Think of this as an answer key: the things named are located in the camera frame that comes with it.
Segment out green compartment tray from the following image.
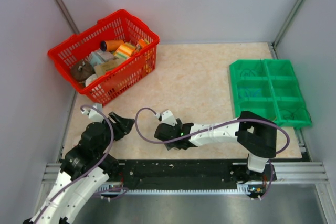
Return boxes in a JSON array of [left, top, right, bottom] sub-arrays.
[[229, 59, 312, 129]]

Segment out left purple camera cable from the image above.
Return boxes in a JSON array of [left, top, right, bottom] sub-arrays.
[[34, 105, 129, 224]]

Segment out white round lid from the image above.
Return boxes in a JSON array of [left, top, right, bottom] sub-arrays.
[[85, 74, 98, 87]]

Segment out brown round bun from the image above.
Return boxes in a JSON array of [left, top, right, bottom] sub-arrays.
[[70, 60, 95, 82]]

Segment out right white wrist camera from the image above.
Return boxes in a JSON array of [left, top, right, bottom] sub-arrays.
[[155, 110, 177, 126]]

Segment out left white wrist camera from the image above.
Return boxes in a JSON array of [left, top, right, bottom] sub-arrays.
[[80, 103, 104, 123]]

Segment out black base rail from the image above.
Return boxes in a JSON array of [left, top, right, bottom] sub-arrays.
[[108, 159, 270, 190]]

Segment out brown cardboard box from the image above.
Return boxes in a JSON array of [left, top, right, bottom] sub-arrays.
[[94, 58, 124, 78]]

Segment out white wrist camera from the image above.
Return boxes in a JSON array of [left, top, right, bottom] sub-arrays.
[[80, 103, 104, 123], [155, 110, 177, 126]]

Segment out pale blue box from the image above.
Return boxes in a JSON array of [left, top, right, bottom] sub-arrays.
[[88, 49, 115, 67]]

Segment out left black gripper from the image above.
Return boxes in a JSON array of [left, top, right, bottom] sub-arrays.
[[94, 111, 135, 157]]

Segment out orange snack packet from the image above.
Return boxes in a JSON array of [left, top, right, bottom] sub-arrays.
[[136, 39, 150, 51]]

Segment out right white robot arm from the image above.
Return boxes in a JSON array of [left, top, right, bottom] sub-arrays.
[[154, 110, 277, 180]]

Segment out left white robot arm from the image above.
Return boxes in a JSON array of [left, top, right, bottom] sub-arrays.
[[24, 112, 134, 223]]

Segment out red plastic shopping basket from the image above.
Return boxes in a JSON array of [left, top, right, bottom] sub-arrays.
[[48, 9, 160, 105]]

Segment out yellow striped sponge pack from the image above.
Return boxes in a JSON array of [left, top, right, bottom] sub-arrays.
[[114, 42, 136, 59]]

